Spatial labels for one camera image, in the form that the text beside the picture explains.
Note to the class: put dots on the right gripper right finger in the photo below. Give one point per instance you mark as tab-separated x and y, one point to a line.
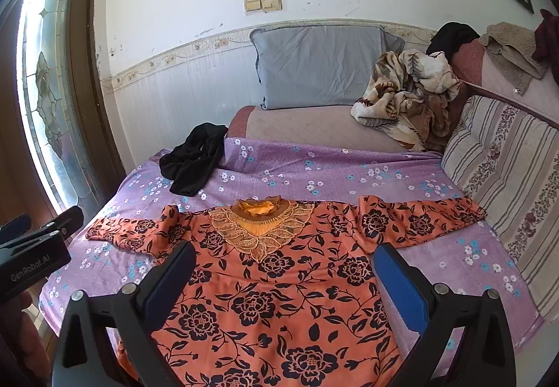
464	340

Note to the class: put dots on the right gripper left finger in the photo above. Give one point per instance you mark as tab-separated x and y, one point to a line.
107	340

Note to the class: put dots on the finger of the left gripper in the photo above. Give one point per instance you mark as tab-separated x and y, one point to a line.
66	223

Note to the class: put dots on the orange black floral blouse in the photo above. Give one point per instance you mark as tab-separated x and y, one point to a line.
283	292

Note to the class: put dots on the wooden door with stained glass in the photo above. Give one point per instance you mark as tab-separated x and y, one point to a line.
57	148

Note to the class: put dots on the purple floral bed sheet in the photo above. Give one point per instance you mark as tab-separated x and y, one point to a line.
470	260

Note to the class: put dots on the black crumpled garment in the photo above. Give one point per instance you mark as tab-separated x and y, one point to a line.
190	164

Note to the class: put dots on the striped floral cushion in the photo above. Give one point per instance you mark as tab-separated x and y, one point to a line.
507	161

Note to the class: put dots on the pink quilted mattress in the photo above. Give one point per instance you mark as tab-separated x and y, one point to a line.
330	126

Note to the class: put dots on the beige brown floral blanket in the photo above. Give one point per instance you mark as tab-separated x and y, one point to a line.
414	98

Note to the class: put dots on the pink padded headboard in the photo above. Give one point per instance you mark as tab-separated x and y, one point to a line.
472	65

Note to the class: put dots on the grey pillow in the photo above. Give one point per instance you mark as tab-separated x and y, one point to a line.
318	65

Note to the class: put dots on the beige towel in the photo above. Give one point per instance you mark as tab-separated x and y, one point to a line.
510	48

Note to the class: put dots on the dark red garment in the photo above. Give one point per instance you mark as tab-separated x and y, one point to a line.
547	42

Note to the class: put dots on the black garment on headboard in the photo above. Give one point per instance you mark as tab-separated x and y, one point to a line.
450	37

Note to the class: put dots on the beige wall switch plate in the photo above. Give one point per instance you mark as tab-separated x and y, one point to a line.
252	6

